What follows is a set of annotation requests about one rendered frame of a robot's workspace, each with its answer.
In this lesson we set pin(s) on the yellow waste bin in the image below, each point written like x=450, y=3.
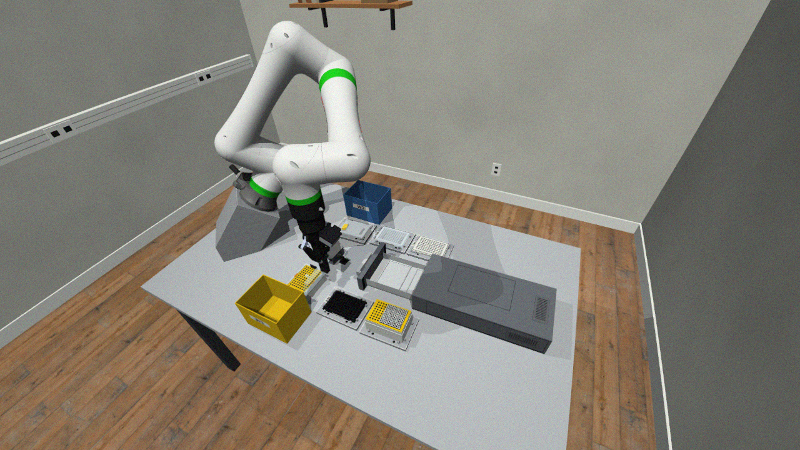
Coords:
x=274, y=307

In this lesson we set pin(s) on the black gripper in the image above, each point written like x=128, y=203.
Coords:
x=318, y=252

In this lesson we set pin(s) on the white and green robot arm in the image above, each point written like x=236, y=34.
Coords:
x=296, y=169

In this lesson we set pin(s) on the blue bin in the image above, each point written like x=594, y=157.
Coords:
x=367, y=201

